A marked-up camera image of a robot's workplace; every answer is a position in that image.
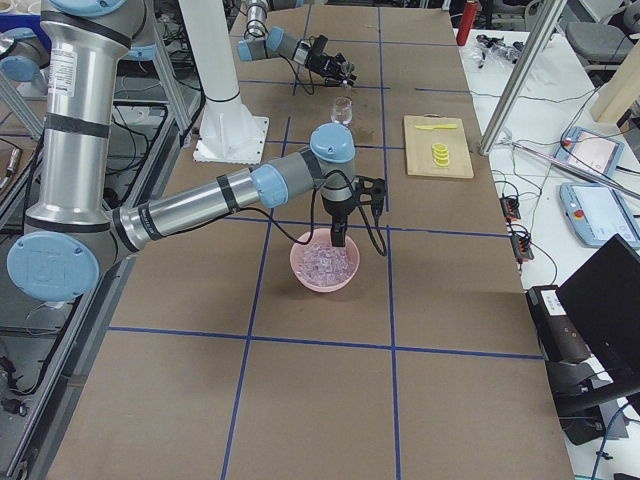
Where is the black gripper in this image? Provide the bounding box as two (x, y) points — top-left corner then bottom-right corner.
(305, 51), (345, 85)
(328, 208), (351, 248)

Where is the steel cone jigger cup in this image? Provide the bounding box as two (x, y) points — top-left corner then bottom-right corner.
(337, 60), (357, 88)

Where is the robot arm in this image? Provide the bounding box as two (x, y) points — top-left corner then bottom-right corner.
(237, 0), (357, 87)
(6, 1), (357, 302)

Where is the clear wine glass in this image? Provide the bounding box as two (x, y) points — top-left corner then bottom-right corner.
(331, 96), (353, 126)

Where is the pile of clear ice cubes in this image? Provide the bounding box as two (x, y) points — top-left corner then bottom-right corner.
(294, 243), (356, 287)

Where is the pink bowl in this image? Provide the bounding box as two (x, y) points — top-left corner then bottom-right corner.
(289, 228), (360, 293)

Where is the wooden cutting board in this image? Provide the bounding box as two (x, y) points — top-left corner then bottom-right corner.
(403, 115), (474, 180)

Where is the yellow plastic knife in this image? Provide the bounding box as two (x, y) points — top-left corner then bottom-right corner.
(414, 123), (458, 131)

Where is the red thermos bottle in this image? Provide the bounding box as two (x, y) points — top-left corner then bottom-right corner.
(456, 0), (479, 46)

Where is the blue teach pendant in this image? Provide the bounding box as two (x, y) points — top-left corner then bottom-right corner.
(555, 126), (624, 176)
(559, 183), (639, 249)

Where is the grey office chair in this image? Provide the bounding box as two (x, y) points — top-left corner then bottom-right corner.
(565, 1), (639, 69)

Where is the black laptop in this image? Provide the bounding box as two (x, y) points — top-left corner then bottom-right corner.
(557, 234), (639, 373)

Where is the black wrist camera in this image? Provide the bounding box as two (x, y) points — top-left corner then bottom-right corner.
(311, 35), (328, 56)

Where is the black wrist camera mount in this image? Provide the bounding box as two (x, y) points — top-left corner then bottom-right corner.
(355, 176), (387, 219)

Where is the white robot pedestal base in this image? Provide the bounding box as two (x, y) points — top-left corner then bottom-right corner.
(179, 0), (269, 165)

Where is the aluminium frame post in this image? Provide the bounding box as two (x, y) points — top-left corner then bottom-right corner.
(479, 0), (567, 156)

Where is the wooden post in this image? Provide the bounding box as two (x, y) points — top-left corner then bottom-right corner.
(590, 42), (640, 123)

